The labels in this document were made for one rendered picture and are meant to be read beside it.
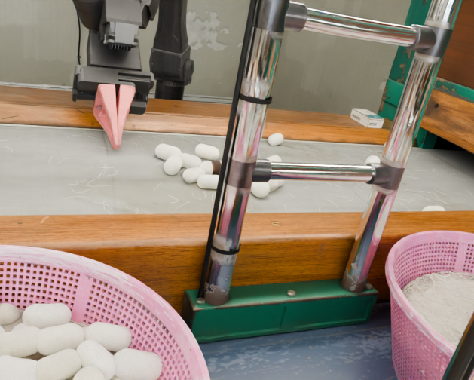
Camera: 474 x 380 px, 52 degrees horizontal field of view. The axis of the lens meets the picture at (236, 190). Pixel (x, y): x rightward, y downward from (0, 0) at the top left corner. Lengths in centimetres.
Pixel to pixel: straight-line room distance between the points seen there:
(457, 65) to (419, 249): 52
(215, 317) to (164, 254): 7
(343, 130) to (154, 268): 57
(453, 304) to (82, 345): 34
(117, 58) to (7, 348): 43
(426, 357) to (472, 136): 51
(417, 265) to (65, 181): 39
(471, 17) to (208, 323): 75
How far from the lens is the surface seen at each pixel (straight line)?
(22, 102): 75
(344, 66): 249
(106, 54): 68
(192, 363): 31
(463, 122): 89
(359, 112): 98
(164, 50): 103
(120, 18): 63
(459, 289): 55
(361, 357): 50
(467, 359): 19
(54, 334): 35
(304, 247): 48
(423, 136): 102
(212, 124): 79
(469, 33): 100
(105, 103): 64
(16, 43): 263
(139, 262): 42
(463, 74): 99
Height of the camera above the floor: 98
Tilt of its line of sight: 23 degrees down
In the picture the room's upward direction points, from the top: 11 degrees clockwise
